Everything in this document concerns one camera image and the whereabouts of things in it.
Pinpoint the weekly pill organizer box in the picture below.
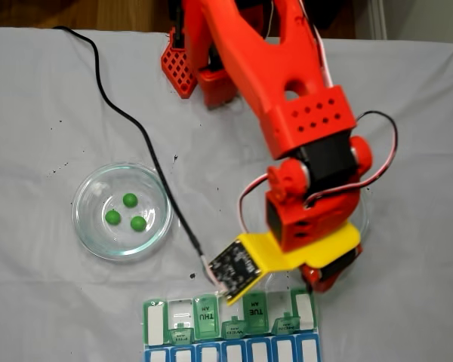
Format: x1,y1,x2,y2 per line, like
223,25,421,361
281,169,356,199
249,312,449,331
141,288,323,362

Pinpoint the camera board on yellow mount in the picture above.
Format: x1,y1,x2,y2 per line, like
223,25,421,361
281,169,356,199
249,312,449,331
207,241,267,306

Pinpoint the red white servo wire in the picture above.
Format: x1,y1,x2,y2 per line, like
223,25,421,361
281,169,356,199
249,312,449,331
237,110,399,242

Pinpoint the white tablecloth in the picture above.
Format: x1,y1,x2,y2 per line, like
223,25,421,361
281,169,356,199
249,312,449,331
0,26,453,362

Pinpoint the black camera cable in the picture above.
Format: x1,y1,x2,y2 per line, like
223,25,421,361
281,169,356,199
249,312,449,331
52,25,212,280

